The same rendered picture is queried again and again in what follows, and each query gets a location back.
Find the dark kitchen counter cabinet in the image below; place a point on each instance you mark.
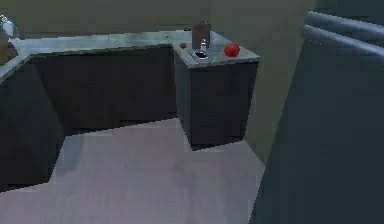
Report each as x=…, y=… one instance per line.
x=133, y=86

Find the small clear shaker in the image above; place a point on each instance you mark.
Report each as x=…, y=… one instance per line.
x=203, y=45

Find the dark grey fridge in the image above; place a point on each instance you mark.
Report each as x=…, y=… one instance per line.
x=326, y=140

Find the small red tomato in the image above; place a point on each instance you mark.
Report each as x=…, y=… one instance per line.
x=183, y=45

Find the large red tomato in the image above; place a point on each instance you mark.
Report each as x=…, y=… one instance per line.
x=231, y=49

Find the dark red box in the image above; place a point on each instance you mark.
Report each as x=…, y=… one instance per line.
x=201, y=33

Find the black phone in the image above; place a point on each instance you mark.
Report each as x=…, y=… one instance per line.
x=200, y=55

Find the brown sink basin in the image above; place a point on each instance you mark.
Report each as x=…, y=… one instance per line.
x=6, y=51

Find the silver tap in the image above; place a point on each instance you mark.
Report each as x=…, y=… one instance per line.
x=8, y=28

